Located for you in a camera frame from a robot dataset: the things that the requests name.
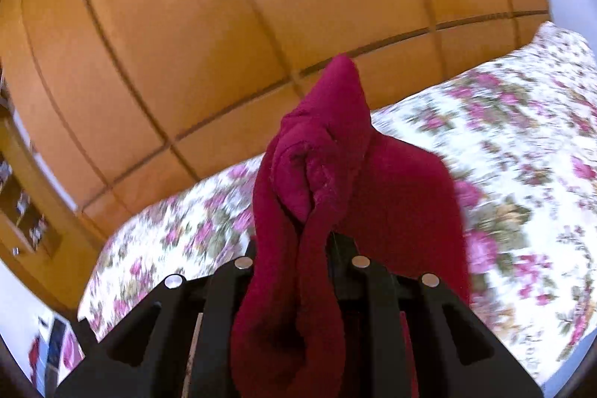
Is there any floral bedspread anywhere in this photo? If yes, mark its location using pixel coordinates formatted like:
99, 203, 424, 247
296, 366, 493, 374
77, 22, 596, 397

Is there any dark red knit sweater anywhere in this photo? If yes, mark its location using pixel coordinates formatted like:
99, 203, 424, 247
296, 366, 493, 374
231, 56, 471, 397

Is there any wooden wardrobe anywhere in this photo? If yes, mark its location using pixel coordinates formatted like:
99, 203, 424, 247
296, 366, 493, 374
0, 0, 551, 310

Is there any wooden shelf unit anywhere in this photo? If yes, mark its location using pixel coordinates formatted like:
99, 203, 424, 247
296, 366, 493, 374
0, 65, 64, 259

